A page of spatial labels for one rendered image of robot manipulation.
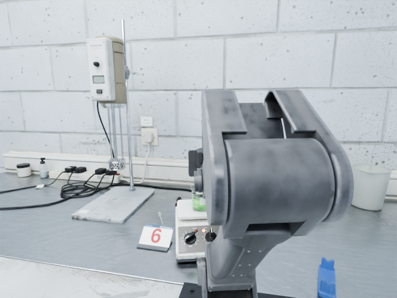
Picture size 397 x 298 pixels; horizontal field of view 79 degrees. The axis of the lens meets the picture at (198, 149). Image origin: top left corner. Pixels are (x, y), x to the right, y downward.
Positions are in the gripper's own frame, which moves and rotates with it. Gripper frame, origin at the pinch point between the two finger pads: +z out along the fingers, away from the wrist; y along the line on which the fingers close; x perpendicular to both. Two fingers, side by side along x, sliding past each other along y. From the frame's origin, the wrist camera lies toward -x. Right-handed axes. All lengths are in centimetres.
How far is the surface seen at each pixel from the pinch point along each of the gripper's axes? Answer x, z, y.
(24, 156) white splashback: 12, 76, 91
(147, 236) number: 23.0, -0.3, 16.4
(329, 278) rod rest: 24.6, -20.4, -25.5
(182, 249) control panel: 21.9, -9.9, 6.8
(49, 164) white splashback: 16, 71, 76
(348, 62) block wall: -32, 29, -63
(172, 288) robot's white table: 25.6, -18.3, 9.6
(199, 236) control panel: 20.0, -7.1, 2.2
